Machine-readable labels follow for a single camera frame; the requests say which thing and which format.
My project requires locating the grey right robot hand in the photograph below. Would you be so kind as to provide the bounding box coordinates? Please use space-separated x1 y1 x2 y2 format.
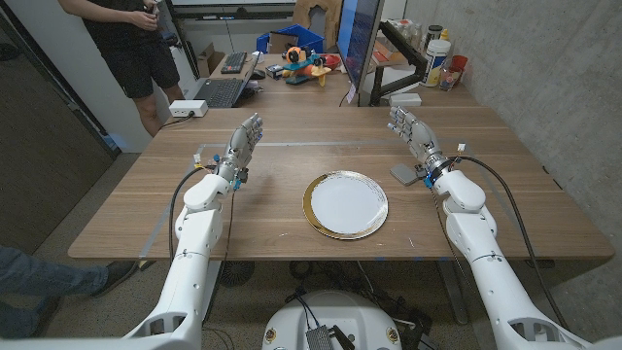
387 106 451 179

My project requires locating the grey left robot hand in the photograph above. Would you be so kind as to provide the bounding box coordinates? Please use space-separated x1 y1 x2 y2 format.
213 113 264 189

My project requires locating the white gold-rimmed paper plate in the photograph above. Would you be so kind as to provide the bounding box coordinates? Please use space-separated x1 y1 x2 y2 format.
301 169 390 241

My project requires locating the grey square pad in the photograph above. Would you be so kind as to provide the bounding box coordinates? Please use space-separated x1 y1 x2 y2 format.
390 163 420 188

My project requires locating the white flat box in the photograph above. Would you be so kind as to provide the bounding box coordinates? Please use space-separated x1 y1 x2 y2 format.
388 91 424 108

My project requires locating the black laptop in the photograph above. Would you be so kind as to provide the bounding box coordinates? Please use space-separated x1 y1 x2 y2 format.
193 52 261 109

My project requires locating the white power strip box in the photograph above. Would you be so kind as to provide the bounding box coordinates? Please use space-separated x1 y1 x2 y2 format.
168 99 210 119

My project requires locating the clear glass jar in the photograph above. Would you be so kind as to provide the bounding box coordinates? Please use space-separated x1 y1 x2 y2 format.
437 67 463 92

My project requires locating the white labelled canister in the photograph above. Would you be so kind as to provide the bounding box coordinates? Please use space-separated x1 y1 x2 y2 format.
419 38 453 88

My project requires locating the black keyboard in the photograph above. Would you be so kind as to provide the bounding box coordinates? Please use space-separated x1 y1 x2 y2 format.
220 51 249 76

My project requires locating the red cup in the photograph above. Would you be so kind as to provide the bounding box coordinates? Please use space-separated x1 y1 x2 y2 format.
449 53 469 75

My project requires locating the small open cardboard box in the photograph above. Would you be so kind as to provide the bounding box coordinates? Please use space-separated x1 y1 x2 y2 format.
195 42 226 79

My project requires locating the colourful toy airplane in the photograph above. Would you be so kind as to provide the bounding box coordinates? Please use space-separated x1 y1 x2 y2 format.
280 45 333 88

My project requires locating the dark bottle with black lid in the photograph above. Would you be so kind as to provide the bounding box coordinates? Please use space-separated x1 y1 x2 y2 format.
425 24 444 50

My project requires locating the cardboard box in bin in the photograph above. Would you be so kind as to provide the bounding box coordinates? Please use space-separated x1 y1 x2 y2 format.
267 31 300 54

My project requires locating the flat computer monitor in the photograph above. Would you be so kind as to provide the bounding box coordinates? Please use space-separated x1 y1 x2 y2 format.
335 0 386 107

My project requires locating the black round fan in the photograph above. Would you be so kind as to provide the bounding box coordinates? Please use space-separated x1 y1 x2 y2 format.
218 261 257 289

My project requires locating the blue plastic bin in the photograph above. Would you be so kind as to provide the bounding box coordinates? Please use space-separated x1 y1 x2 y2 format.
256 23 326 54

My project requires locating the whiteboard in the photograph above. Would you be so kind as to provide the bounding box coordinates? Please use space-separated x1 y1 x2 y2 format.
170 0 296 20

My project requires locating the standing person in black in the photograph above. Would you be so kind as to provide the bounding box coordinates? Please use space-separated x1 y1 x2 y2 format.
56 0 186 138

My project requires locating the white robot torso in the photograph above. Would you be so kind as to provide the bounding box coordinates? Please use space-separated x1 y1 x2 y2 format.
261 290 404 350

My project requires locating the grey device on torso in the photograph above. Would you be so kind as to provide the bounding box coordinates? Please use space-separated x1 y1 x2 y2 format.
304 326 335 350

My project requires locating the seated person in jeans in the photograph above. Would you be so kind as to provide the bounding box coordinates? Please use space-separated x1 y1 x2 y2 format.
0 245 156 339

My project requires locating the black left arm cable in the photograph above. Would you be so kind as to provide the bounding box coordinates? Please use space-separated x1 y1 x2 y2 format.
167 164 210 263

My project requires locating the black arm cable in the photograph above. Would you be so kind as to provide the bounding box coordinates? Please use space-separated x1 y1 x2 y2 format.
451 155 570 331
167 164 210 263

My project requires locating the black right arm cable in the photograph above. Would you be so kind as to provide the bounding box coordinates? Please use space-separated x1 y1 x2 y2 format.
451 155 570 331

